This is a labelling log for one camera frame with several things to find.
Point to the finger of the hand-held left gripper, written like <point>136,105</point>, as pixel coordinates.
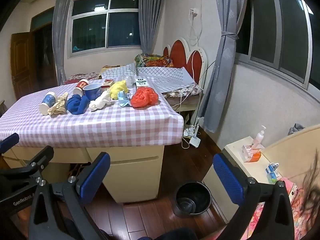
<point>37,158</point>
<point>10,141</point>

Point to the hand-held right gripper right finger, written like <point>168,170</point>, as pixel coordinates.
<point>227,177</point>

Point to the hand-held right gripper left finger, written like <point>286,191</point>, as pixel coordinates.
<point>93,177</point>

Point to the black trash bin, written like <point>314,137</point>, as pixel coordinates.
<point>182,192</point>

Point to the blue white paper cup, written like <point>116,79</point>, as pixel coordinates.
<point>48,102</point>

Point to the beige tissue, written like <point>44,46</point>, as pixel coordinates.
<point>58,106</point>

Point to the blue cloth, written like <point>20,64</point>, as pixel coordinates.
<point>77,106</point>

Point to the white cloth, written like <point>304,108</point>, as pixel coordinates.
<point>100,102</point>

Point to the light blue face mask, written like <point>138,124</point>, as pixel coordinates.
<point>123,100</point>

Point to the red paper cup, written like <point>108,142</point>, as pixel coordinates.
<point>81,86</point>

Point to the yellow cloth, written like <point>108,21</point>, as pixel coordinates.
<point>118,88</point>

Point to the red plastic bag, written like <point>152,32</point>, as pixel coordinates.
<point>145,97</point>

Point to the red white small box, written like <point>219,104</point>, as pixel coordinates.
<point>108,83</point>

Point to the clear plastic bag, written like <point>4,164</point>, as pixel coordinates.
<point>127,79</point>

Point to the black white small box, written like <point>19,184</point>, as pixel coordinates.
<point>141,82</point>

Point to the cream nightstand with buttons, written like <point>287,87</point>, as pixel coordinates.
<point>250,170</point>

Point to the orange tissue pack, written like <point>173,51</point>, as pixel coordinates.
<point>252,153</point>

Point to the blue white small bottles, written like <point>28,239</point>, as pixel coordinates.
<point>272,173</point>

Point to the white pump bottle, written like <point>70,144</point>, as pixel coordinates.
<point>258,138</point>

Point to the pink checkered tablecloth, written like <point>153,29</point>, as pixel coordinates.
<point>112,125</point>

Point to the cream curved headboard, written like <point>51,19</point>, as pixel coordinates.
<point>290,155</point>

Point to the brown wooden door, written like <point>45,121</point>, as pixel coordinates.
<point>22,62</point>

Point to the grey cloth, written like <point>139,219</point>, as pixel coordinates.
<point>296,129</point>

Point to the dark hair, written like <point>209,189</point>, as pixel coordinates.
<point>311,185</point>

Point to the floral bed sheet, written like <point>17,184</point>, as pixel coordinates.
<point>182,91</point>

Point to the grey tied curtain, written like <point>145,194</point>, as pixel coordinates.
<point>225,67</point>

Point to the white grid-patterned sheet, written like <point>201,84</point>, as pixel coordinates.
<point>165,76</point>

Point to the colourful patterned pillow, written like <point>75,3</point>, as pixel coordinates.
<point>152,61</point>

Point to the red white bed headboard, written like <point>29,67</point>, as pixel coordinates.
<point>178,52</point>

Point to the white framed sliding window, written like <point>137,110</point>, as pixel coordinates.
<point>105,22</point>

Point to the wide dark window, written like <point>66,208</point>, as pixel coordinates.
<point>280,30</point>

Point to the cream bed frame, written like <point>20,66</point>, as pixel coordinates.
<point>185,105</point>

